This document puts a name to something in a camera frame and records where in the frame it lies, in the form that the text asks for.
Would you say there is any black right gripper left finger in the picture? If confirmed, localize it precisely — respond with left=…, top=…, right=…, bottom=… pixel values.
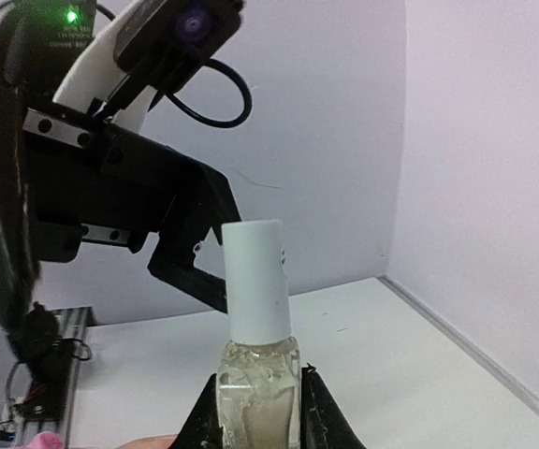
left=175, top=374, right=223, bottom=449

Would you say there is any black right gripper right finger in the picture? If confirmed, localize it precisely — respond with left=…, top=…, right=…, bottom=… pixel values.
left=300, top=365, right=365, bottom=449

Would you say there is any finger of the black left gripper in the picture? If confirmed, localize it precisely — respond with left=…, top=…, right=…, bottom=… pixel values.
left=148, top=229, right=227, bottom=313
left=170, top=153, right=240, bottom=248

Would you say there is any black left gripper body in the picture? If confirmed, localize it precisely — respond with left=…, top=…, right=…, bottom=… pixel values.
left=22, top=106, right=201, bottom=263

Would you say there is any clear nail polish bottle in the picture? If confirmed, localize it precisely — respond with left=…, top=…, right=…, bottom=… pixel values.
left=216, top=337, right=302, bottom=449

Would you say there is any white nail polish cap brush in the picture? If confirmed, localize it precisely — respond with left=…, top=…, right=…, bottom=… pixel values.
left=222, top=220, right=292, bottom=346

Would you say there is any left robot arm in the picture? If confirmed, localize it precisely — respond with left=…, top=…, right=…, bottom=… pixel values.
left=0, top=1, right=252, bottom=421

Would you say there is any mannequin hand with nails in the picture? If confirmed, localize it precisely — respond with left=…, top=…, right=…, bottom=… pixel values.
left=117, top=435, right=177, bottom=449

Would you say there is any pink sleeve cloth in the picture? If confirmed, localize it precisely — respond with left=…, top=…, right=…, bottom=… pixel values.
left=22, top=432, right=65, bottom=449

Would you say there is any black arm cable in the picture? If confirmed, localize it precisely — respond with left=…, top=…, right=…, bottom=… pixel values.
left=164, top=57, right=254, bottom=130

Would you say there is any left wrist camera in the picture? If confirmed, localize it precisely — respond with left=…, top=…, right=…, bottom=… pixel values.
left=51, top=0, right=247, bottom=136

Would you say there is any aluminium table edge rail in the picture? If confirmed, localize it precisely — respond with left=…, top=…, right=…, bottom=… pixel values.
left=377, top=275, right=539, bottom=417

